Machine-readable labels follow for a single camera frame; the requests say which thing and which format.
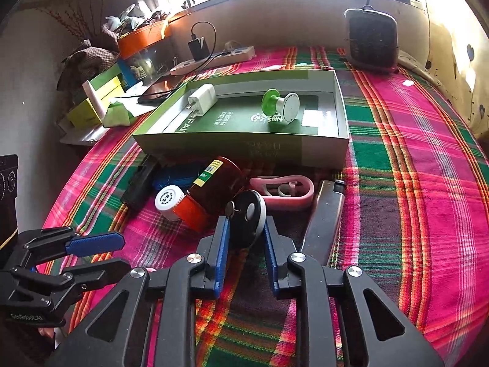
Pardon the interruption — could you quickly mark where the white charger plug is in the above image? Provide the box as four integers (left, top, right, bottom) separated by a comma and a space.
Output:
186, 84, 218, 117

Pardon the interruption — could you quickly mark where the black charger cable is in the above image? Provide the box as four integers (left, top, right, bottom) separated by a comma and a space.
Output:
190, 21, 230, 70

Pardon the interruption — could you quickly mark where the small white bottle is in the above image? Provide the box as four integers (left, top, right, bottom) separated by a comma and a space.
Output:
155, 185, 186, 221

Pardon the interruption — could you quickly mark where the black device with dials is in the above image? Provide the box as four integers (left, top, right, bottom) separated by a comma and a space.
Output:
0, 154, 20, 251

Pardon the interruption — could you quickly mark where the orange storage box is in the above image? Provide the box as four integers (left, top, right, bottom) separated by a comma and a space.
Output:
116, 21, 171, 59

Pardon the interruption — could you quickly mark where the tissue pack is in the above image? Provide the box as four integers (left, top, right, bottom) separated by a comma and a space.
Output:
102, 97, 153, 128

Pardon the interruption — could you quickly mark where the white tube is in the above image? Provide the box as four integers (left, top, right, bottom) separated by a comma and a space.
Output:
83, 80, 105, 120

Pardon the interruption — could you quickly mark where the black smartphone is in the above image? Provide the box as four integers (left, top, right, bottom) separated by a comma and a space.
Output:
137, 83, 174, 105

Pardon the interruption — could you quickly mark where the green cardboard box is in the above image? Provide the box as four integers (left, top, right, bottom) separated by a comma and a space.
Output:
132, 69, 350, 169

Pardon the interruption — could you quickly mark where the grey space heater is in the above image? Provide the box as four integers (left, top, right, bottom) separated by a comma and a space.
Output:
343, 6, 400, 74

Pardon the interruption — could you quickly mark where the green and white spool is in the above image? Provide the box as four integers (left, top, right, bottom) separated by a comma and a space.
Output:
262, 89, 300, 124

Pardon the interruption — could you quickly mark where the blue small box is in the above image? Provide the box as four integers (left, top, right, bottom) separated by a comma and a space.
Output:
118, 58, 148, 88

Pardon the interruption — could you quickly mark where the white power strip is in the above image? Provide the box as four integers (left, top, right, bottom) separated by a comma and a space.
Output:
169, 45, 256, 76

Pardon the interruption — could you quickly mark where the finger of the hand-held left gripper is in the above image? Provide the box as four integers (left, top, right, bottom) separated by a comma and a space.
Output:
9, 258, 132, 314
23, 226, 126, 264

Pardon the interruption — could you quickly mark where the glossy dark tablet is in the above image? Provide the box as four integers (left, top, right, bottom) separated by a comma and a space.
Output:
153, 73, 189, 89

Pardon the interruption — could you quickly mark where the brown checked cloth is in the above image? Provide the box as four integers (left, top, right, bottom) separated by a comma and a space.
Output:
57, 39, 119, 90

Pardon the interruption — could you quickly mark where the blue plastic item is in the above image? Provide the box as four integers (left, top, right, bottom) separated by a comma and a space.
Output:
153, 164, 207, 191

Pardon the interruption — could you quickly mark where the black round suction disc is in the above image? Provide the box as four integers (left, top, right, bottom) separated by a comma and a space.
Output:
228, 190, 267, 250

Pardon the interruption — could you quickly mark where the black charger adapter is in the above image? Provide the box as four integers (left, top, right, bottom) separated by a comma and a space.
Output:
187, 37, 210, 61

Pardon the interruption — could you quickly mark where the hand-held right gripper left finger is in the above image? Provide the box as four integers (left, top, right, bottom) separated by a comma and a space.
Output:
48, 216, 232, 367

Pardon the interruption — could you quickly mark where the black rectangular case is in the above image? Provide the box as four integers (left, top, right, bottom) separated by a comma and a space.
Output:
120, 155, 161, 211

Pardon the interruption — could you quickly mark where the pink plastic clip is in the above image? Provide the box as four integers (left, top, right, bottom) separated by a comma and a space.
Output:
249, 175, 315, 210

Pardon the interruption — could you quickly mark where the green and yellow box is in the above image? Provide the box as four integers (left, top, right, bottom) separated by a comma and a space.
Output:
66, 63, 125, 128

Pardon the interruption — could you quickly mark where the amber bottle with red cap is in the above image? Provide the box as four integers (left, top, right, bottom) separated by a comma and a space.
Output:
176, 157, 247, 232

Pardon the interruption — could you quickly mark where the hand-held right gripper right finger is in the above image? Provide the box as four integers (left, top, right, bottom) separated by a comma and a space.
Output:
263, 216, 446, 367

